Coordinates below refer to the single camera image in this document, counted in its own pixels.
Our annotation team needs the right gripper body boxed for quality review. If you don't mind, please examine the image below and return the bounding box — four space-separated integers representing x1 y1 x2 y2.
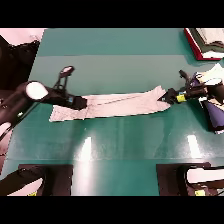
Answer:
164 87 188 105

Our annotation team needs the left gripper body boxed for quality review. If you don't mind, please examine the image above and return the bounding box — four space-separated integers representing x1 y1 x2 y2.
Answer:
66 95 89 111

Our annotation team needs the white shirt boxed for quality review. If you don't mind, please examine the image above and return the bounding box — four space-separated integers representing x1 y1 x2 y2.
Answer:
48 85 172 123

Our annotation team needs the white garment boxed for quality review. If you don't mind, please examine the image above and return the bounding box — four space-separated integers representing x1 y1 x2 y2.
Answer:
194 62 224 87

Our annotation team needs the navy garment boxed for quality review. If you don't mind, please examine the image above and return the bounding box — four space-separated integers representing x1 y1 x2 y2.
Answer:
199 97 224 135

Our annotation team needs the red garment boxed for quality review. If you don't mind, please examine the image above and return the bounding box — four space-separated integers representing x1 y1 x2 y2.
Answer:
183 27 224 62

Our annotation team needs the dark green garment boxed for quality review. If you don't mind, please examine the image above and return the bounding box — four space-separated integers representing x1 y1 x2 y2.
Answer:
189 27 224 53

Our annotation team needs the cream garment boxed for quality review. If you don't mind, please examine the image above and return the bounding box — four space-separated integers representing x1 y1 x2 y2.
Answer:
195 27 224 45

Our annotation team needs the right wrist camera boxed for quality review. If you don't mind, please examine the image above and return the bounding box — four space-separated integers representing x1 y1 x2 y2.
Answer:
178 69 198 90

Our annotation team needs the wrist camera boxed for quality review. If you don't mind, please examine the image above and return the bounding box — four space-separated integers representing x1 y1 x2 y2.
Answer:
52 65 76 93
178 69 198 90

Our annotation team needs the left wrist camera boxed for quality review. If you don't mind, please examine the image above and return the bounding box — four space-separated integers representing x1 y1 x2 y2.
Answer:
52 65 76 93

